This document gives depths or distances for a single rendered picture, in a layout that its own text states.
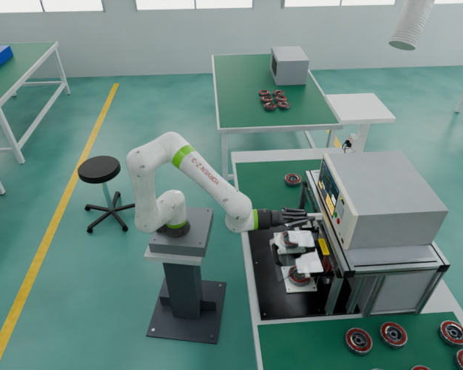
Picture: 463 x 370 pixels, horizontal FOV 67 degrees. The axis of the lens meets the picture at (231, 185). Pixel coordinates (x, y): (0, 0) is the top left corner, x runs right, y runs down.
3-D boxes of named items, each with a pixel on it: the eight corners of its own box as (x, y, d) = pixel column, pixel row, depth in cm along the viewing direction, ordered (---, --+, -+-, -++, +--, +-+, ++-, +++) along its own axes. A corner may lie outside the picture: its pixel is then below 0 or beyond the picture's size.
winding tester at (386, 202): (342, 249, 150) (353, 215, 137) (316, 185, 184) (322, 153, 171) (431, 244, 152) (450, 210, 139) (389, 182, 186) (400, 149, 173)
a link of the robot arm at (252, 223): (223, 215, 162) (225, 237, 157) (224, 202, 152) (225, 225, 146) (253, 213, 163) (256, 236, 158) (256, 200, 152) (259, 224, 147)
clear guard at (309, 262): (278, 283, 150) (278, 274, 147) (269, 240, 169) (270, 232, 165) (352, 278, 152) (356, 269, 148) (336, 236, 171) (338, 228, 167)
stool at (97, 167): (76, 234, 309) (56, 184, 273) (90, 197, 347) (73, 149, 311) (140, 230, 311) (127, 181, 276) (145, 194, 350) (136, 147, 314)
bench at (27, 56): (-60, 169, 382) (-101, 106, 335) (12, 94, 529) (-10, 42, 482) (26, 166, 387) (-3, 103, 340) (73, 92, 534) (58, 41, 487)
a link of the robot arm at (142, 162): (130, 227, 183) (117, 149, 145) (156, 211, 192) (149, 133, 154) (145, 242, 178) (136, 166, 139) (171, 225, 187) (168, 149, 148)
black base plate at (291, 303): (260, 320, 165) (261, 318, 163) (246, 222, 214) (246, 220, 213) (359, 313, 167) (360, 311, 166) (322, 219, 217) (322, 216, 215)
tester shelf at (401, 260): (342, 278, 144) (345, 271, 142) (304, 177, 197) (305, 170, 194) (446, 271, 147) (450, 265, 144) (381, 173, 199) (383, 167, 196)
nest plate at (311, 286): (286, 293, 174) (286, 291, 173) (281, 268, 185) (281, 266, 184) (317, 291, 174) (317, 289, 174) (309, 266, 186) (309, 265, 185)
